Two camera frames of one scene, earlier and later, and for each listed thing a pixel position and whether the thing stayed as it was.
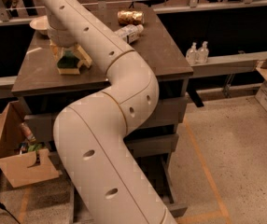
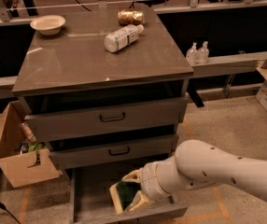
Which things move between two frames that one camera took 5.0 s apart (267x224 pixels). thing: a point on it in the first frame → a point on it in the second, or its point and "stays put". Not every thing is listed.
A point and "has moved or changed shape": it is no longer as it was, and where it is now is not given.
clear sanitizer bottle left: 191,54 stays put
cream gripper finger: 84,57 → 140,202
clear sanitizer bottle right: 203,53 stays put
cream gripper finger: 57,50 → 134,176
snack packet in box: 27,132 stays put
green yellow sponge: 68,63 has moved or changed shape
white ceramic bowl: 40,24 stays put
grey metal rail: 230,65 stays put
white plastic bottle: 131,33 stays put
